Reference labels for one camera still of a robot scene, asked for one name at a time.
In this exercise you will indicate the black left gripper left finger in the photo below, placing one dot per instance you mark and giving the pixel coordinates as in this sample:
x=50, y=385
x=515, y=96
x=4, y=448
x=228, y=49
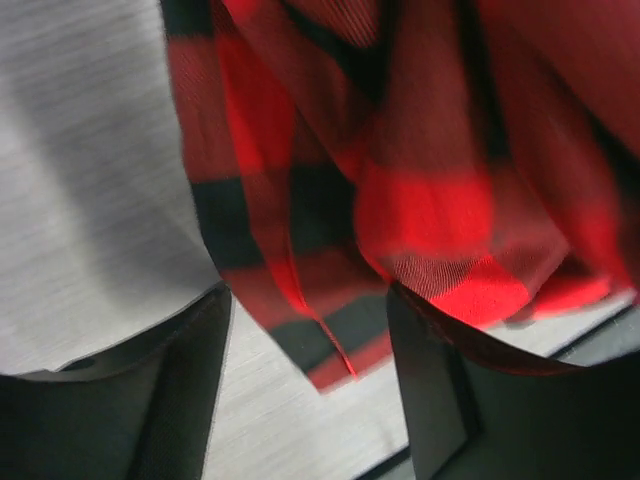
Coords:
x=142, y=409

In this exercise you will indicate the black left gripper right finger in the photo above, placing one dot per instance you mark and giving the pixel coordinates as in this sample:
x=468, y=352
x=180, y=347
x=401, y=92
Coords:
x=478, y=408

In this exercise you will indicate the red black plaid shirt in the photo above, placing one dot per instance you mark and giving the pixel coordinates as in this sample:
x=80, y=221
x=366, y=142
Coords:
x=482, y=154

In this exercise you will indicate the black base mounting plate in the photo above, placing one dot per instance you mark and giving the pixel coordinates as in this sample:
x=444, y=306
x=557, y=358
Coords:
x=615, y=335

